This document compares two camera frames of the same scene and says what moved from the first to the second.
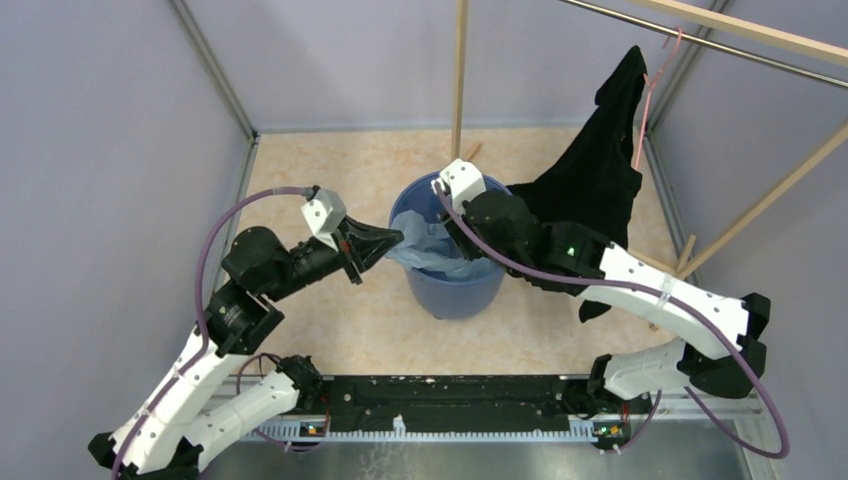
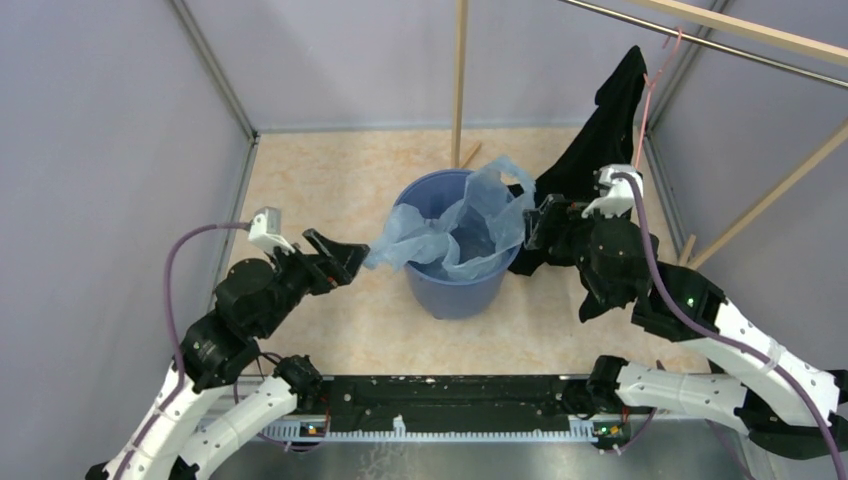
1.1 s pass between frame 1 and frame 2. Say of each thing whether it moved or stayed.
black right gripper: moved
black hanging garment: stayed
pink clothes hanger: stayed
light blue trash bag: moved
